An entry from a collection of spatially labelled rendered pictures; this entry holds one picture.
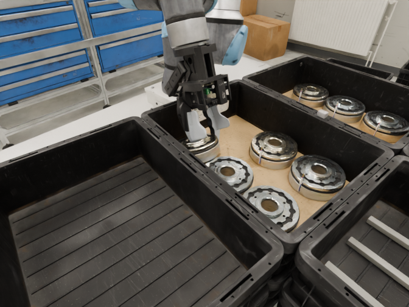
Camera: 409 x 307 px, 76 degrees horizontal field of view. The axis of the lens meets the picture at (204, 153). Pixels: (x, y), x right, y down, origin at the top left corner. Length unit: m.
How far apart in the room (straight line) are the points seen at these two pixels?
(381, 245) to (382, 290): 0.08
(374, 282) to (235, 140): 0.39
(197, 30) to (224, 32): 0.32
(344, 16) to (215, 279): 3.48
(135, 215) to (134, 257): 0.08
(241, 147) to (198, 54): 0.25
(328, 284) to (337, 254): 0.16
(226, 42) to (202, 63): 0.33
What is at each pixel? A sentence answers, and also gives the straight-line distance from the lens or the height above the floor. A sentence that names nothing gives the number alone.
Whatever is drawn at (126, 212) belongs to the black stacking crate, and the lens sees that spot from 0.51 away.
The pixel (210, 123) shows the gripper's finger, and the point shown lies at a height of 0.90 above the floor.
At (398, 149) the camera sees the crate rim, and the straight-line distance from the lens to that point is 0.58.
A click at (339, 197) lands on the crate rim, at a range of 0.43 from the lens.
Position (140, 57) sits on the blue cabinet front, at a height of 0.35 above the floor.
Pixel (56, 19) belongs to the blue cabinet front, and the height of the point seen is 0.78.
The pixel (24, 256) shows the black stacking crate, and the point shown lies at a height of 0.83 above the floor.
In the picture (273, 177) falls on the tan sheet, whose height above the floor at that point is 0.83.
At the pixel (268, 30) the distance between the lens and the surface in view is 3.52.
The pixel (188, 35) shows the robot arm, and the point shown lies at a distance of 0.50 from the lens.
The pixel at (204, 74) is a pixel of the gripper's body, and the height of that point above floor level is 1.03.
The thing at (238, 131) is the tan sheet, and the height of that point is 0.83.
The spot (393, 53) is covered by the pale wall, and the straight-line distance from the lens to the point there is 3.75.
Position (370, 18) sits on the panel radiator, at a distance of 3.63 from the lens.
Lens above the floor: 1.22
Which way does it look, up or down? 40 degrees down
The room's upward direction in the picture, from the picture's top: straight up
